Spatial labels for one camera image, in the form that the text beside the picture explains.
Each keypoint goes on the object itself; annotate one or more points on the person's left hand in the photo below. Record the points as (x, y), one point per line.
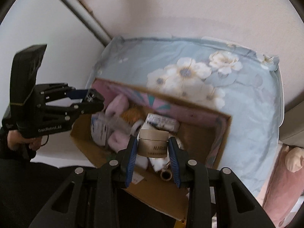
(17, 139)

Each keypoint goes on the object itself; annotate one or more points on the white printed packet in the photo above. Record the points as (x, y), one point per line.
(163, 122)

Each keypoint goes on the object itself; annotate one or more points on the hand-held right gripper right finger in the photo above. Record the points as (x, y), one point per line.
(174, 162)

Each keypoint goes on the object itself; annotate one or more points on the beige plush toy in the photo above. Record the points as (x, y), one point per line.
(294, 159)

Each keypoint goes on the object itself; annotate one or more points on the pink fluffy sock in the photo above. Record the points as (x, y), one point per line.
(118, 140)
(117, 105)

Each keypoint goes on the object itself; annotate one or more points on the white patterned sock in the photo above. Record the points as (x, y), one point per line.
(158, 163)

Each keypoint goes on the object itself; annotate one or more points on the brown plush toy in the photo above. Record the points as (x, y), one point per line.
(130, 115)

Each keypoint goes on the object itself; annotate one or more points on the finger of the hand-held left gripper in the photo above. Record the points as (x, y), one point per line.
(71, 112)
(77, 94)

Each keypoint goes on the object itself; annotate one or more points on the desktop with floral blue cloth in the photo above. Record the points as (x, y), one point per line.
(249, 123)

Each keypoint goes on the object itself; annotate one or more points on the cardboard box with pink lining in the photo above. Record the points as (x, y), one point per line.
(156, 194)

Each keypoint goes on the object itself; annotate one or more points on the clear box with blue label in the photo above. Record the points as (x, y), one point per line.
(101, 129)

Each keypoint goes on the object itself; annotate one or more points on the small brown tape roll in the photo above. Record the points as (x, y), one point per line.
(166, 175)

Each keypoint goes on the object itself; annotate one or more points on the bronze cream jar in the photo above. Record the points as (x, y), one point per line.
(153, 144)

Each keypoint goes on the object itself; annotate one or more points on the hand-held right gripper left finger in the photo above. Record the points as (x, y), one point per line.
(131, 161)

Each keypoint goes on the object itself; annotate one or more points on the grey metal pipe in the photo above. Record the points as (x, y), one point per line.
(78, 11)

